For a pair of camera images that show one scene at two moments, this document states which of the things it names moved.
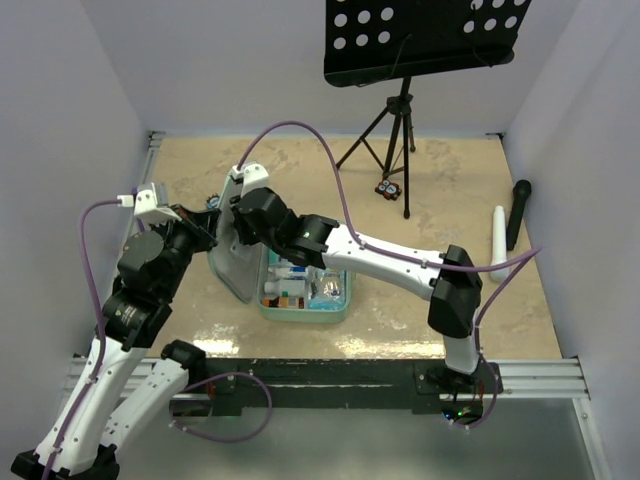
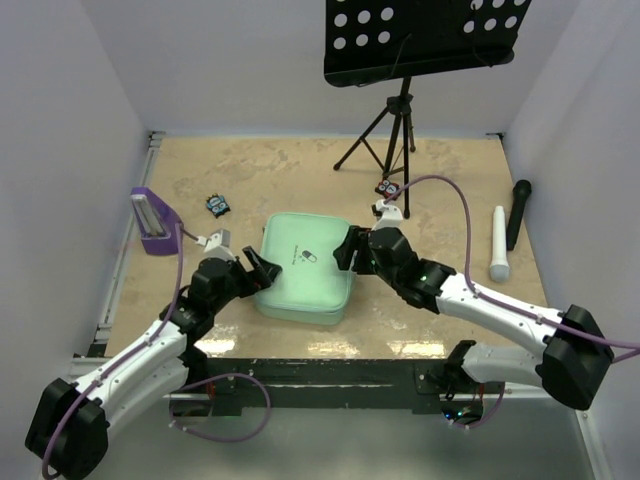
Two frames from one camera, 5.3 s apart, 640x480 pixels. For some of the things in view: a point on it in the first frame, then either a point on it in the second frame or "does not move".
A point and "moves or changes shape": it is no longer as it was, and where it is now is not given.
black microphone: (521, 191) does not move
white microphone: (499, 255) does not move
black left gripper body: (188, 236) -> (239, 283)
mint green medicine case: (282, 290) moves or changes shape
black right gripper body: (247, 235) -> (364, 262)
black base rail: (340, 385) does not move
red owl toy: (389, 190) does not move
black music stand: (376, 41) does not move
